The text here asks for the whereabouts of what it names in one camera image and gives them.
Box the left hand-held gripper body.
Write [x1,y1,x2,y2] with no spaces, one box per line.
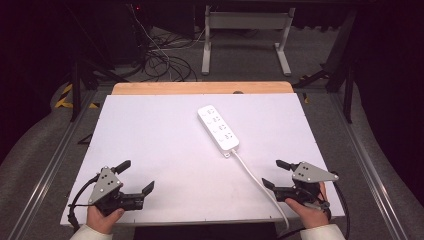
[87,165,146,217]

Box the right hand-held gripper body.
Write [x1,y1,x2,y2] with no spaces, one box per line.
[273,161,340,211]

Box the person's left hand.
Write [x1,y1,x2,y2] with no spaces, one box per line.
[86,205,125,235]

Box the person's right hand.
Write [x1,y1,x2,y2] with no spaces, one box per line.
[284,181,331,230]

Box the white table board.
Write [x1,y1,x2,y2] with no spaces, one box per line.
[59,92,346,227]

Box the white power strip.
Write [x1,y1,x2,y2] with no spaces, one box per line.
[196,104,241,159]

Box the yellow black hazard tape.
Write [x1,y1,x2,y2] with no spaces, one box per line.
[54,82,100,110]

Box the black metal stand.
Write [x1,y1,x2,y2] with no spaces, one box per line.
[292,8,357,125]
[64,6,130,123]

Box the wooden table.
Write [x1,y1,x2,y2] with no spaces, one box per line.
[111,80,295,96]

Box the dark equipment cabinet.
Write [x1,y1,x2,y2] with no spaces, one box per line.
[106,2,153,66]

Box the white power strip cable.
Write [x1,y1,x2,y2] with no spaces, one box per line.
[231,149,291,232]

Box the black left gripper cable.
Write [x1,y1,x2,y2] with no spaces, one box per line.
[67,174,101,232]

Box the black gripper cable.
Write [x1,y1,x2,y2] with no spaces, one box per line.
[67,174,101,232]
[275,181,351,240]

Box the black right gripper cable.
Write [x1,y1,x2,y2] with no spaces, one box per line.
[275,181,351,240]

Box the aluminium floor rail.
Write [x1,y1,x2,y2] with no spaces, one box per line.
[327,92,410,240]
[8,89,98,240]

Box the tangle of black floor cables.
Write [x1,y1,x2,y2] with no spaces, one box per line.
[128,4,206,83]

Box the white metal frame stand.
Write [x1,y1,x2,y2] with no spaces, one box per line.
[200,5,297,77]

